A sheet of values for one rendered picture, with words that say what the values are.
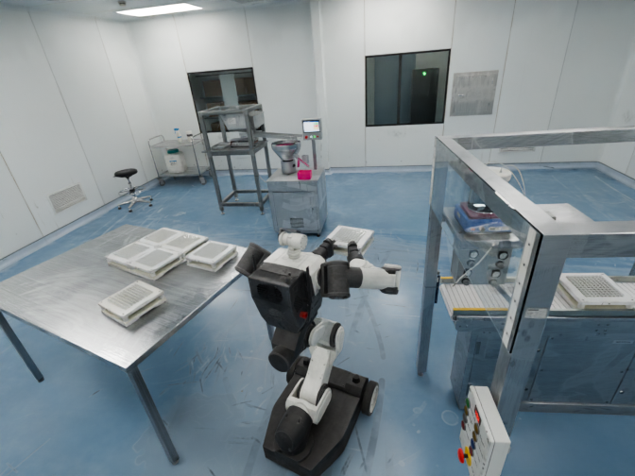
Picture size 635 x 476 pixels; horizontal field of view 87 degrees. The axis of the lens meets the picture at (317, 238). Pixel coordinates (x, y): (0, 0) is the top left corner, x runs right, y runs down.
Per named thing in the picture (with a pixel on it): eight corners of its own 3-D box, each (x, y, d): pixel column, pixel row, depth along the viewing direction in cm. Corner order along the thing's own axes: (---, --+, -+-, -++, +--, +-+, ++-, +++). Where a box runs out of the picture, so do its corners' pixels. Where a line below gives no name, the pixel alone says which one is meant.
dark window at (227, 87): (200, 132, 683) (186, 73, 631) (200, 132, 684) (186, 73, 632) (262, 129, 657) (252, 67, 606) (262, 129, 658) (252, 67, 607)
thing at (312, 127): (305, 171, 423) (300, 119, 394) (307, 169, 432) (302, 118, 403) (323, 171, 419) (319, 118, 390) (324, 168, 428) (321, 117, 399)
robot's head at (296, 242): (300, 257, 142) (299, 238, 138) (281, 253, 146) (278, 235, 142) (308, 249, 147) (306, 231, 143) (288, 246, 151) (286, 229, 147)
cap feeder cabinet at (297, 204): (274, 237, 434) (266, 181, 398) (285, 219, 483) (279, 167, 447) (321, 238, 422) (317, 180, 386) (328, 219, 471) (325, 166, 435)
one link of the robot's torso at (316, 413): (317, 430, 180) (316, 414, 174) (285, 416, 188) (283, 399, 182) (333, 399, 196) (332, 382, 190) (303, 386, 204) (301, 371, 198)
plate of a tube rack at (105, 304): (98, 306, 183) (96, 302, 182) (139, 282, 201) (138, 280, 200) (123, 319, 171) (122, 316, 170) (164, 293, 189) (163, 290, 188)
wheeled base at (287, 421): (332, 499, 167) (328, 460, 152) (248, 453, 190) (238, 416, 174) (373, 395, 217) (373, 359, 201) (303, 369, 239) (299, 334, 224)
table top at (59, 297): (-26, 298, 214) (-28, 295, 212) (127, 227, 300) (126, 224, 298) (128, 374, 150) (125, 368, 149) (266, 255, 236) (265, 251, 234)
